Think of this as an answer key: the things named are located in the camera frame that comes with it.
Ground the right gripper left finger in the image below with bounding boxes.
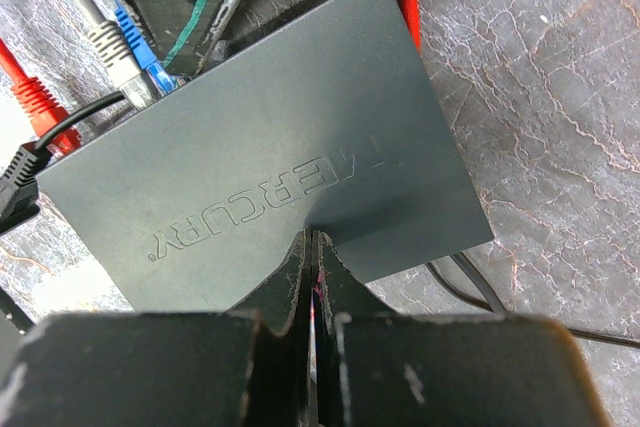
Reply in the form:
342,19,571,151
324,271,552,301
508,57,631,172
1,231,313,426

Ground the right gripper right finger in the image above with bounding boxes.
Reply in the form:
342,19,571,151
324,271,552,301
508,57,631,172
312,232,610,426

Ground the grey ethernet cable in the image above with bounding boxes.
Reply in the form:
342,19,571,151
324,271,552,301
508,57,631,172
32,0,159,111

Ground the black network switch box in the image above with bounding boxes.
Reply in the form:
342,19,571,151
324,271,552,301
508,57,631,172
38,0,493,312

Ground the black power cable with plug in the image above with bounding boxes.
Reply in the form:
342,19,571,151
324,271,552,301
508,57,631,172
0,91,126,236

